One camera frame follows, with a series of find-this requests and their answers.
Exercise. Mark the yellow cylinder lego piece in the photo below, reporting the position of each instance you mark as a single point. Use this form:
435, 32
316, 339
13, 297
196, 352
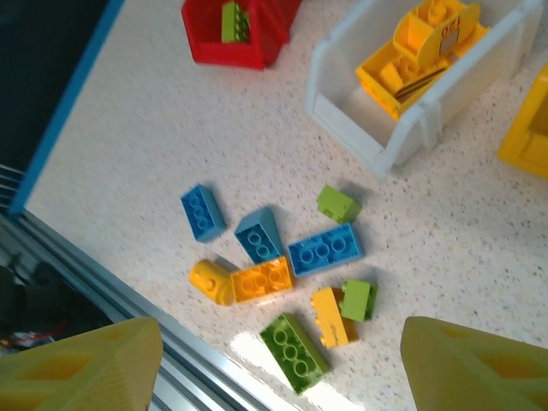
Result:
210, 282

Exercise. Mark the small green lego brick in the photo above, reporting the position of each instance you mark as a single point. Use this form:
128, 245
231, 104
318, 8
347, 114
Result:
357, 299
338, 205

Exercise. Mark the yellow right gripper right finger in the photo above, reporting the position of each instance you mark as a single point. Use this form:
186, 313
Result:
479, 377

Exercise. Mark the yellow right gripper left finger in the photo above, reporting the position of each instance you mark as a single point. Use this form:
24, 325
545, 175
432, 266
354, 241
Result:
85, 377

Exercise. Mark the blue sloped lego brick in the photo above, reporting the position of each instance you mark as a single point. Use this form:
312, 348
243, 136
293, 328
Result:
259, 240

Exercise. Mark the white plastic bin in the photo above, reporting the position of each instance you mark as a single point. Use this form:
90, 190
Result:
411, 128

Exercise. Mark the large yellow hollow lego brick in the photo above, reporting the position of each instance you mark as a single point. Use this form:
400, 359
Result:
381, 81

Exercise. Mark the yellow plastic bin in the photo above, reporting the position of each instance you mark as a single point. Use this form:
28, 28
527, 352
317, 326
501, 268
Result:
526, 137

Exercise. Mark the orange lego brick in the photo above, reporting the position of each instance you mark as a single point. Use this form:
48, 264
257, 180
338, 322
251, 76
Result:
262, 280

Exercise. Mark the aluminium table rail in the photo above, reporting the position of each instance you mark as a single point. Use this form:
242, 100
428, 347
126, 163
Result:
128, 308

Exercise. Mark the blue table edge strip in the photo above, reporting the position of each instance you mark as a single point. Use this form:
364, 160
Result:
64, 111

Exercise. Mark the red plastic bin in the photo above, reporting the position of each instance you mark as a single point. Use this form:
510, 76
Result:
205, 47

